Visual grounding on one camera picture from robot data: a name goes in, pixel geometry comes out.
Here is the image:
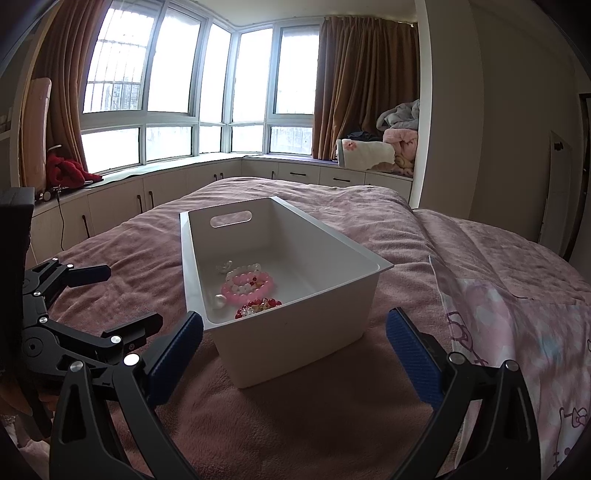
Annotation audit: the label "white bay window frame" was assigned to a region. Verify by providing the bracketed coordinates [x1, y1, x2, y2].
[81, 1, 322, 173]

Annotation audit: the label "pink fleece bed blanket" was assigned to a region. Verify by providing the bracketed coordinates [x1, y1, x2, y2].
[51, 178, 590, 479]

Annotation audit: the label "red bead bracelet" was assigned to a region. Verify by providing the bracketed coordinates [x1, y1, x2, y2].
[233, 297, 283, 320]

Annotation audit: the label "brown leather chair back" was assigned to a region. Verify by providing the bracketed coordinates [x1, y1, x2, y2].
[21, 77, 52, 192]

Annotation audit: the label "right brown curtain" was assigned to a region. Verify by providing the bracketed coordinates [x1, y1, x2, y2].
[311, 16, 420, 160]

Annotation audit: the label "white bead bracelet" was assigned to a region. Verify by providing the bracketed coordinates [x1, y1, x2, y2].
[224, 261, 264, 296]

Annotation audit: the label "black charging cable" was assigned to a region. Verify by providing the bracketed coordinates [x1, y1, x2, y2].
[50, 186, 68, 250]

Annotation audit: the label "grey crumpled blanket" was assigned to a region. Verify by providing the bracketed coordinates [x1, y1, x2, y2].
[377, 99, 420, 131]

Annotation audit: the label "pink crumpled blanket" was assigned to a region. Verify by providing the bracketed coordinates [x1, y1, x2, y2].
[383, 128, 419, 177]

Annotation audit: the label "pink bead bracelet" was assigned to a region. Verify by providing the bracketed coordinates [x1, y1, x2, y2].
[219, 270, 278, 305]

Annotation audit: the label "white plastic storage bin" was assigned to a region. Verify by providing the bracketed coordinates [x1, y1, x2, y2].
[179, 197, 393, 388]

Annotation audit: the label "brown curtain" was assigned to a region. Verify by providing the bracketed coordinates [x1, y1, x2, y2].
[311, 16, 420, 160]
[34, 1, 111, 166]

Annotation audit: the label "red knitted garment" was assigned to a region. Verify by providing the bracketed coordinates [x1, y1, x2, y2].
[46, 152, 103, 189]

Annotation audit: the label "white window seat cabinets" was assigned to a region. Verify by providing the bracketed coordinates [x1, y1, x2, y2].
[26, 154, 413, 267]

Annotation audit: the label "left brown curtain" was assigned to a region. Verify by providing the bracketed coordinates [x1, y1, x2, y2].
[34, 1, 111, 166]

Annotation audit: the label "silver pearl hair clip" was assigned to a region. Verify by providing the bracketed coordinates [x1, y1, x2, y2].
[213, 260, 233, 309]

